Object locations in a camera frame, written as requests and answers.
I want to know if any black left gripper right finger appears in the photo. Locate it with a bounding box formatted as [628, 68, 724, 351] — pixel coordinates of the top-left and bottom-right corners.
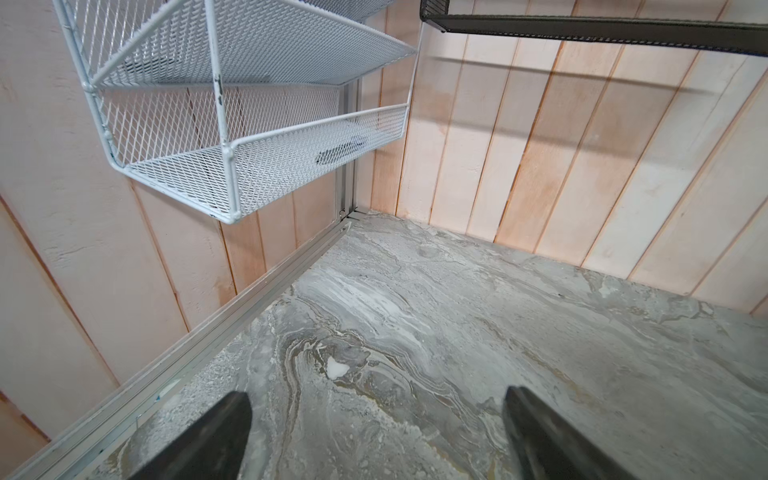
[502, 386, 635, 480]

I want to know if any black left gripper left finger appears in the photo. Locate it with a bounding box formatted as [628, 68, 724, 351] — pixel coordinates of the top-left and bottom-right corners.
[132, 391, 253, 479]

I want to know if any aluminium frame rail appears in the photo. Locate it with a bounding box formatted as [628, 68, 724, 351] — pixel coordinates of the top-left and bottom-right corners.
[1, 77, 337, 479]

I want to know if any white wire mesh shelf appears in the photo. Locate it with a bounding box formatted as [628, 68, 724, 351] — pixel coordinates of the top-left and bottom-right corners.
[55, 1, 418, 225]

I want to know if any black mesh wall basket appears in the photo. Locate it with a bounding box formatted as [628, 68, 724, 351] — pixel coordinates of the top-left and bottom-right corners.
[419, 1, 767, 57]

